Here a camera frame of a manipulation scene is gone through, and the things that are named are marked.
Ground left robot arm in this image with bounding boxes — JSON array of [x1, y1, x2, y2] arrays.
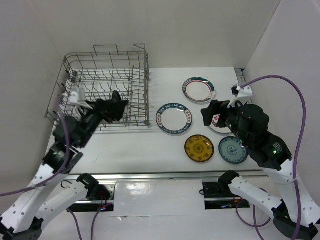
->
[[0, 97, 129, 240]]

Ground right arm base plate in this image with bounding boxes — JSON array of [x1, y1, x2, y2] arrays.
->
[[199, 182, 250, 210]]

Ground white plate teal red rim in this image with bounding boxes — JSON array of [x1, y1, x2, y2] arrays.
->
[[182, 77, 216, 104]]

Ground silver aluminium front rail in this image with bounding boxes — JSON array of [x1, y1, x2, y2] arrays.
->
[[53, 170, 268, 183]]

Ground grey wire dish rack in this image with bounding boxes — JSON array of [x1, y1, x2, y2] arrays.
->
[[44, 43, 150, 127]]

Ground silver aluminium side rail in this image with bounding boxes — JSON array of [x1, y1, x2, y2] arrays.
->
[[234, 68, 246, 83]]

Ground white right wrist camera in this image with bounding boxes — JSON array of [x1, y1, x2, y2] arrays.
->
[[228, 84, 253, 108]]

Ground black round plate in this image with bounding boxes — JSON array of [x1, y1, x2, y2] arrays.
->
[[111, 90, 129, 110]]

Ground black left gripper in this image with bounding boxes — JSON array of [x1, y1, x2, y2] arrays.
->
[[79, 98, 130, 147]]

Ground white plate red characters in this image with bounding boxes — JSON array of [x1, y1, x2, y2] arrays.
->
[[209, 114, 232, 135]]

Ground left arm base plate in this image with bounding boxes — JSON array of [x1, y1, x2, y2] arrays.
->
[[69, 183, 116, 213]]

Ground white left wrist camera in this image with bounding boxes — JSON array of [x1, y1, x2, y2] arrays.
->
[[62, 86, 93, 109]]

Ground blue white patterned plate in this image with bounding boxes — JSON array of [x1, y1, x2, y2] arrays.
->
[[218, 136, 248, 165]]

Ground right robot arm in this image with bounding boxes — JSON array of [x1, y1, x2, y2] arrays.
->
[[200, 100, 320, 240]]

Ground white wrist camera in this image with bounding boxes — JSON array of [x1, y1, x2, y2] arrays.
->
[[62, 86, 93, 109], [228, 84, 253, 108]]

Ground yellow patterned plate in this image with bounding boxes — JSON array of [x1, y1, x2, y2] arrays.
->
[[184, 134, 215, 163]]

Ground white plate teal lettered rim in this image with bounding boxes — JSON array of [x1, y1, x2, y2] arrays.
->
[[155, 102, 193, 135]]

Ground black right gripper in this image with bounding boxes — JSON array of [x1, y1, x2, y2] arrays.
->
[[199, 96, 249, 145]]

